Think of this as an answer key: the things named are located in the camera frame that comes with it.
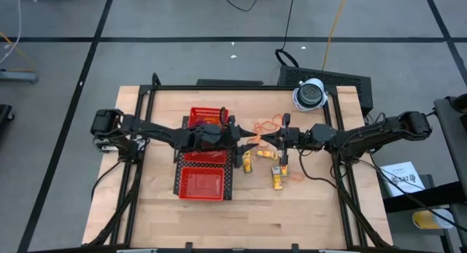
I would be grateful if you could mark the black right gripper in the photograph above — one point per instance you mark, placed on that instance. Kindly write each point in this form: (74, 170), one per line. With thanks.
(297, 138)

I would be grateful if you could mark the white cylindrical spot lamp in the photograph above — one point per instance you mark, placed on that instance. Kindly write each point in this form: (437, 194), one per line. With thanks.
(310, 94)

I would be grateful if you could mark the black perforated metal shelf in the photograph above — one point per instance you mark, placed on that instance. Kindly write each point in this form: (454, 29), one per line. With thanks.
(228, 183)

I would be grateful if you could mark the black flat bar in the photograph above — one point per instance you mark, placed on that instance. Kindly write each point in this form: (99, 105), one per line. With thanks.
(230, 82)

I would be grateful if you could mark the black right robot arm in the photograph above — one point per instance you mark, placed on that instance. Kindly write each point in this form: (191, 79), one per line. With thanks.
(372, 134)

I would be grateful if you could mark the yellow and white bottle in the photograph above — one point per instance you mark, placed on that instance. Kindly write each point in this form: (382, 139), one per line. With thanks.
(430, 219)

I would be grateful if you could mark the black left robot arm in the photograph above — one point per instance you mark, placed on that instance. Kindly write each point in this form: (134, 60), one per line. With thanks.
(153, 129)

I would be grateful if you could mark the grey stand base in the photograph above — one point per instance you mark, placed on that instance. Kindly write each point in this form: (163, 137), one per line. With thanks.
(18, 77)

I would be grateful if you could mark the black side cart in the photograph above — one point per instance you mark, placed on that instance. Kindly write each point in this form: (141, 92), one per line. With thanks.
(427, 198)

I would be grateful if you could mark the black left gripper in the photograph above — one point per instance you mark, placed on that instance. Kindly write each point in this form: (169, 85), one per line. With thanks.
(215, 138)

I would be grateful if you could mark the white printed booklet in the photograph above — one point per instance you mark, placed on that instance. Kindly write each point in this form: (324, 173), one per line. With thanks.
(399, 178)

